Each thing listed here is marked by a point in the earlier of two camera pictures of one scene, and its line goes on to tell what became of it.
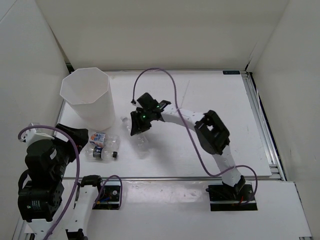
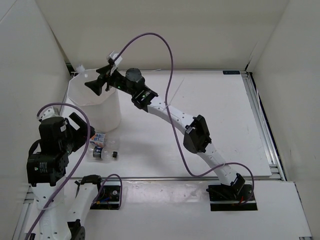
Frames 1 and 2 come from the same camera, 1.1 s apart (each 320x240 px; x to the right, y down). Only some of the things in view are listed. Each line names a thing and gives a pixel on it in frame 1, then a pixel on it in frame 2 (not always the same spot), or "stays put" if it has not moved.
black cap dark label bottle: [100, 153] stays put
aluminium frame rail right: [273, 159] stays put
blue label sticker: [231, 72] stays put
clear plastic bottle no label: [139, 143] to [80, 69]
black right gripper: [137, 125] to [96, 85]
